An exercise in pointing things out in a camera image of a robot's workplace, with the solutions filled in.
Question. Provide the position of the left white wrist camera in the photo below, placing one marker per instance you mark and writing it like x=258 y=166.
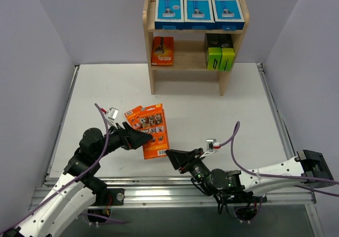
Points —
x=110 y=116

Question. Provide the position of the black green Gillette box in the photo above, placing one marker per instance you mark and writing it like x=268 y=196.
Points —
x=227 y=52
x=213 y=52

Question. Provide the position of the orange razor pack top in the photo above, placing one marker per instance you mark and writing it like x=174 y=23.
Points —
x=163 y=51

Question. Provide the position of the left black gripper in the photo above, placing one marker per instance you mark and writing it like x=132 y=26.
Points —
x=126 y=137

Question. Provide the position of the orange razor pack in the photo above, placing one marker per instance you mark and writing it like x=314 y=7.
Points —
x=163 y=51
x=134 y=118
x=152 y=121

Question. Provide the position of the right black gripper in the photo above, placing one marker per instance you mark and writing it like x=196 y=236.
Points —
x=190 y=161

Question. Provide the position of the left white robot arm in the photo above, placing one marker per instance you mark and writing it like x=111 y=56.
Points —
x=77 y=187

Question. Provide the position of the white Harry's razor blister pack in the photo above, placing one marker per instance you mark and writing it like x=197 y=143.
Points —
x=169 y=15

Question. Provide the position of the orange razor pack front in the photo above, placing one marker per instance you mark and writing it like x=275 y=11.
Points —
x=152 y=121

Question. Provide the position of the wooden three-tier shelf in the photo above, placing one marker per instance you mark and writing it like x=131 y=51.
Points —
x=189 y=62

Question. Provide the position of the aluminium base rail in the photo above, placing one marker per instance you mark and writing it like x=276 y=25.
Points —
x=167 y=192

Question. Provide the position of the blue Harry's razor box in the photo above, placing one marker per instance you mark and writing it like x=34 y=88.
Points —
x=198 y=15
x=228 y=15

